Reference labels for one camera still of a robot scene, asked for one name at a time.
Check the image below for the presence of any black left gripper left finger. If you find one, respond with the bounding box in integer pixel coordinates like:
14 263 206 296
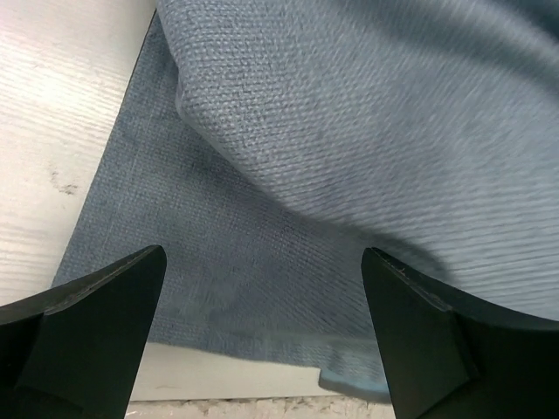
1 245 167 418

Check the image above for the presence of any blue striped pillowcase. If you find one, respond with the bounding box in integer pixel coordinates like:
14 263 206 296
54 1 558 391

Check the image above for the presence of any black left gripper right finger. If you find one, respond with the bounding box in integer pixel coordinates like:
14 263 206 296
361 249 558 419

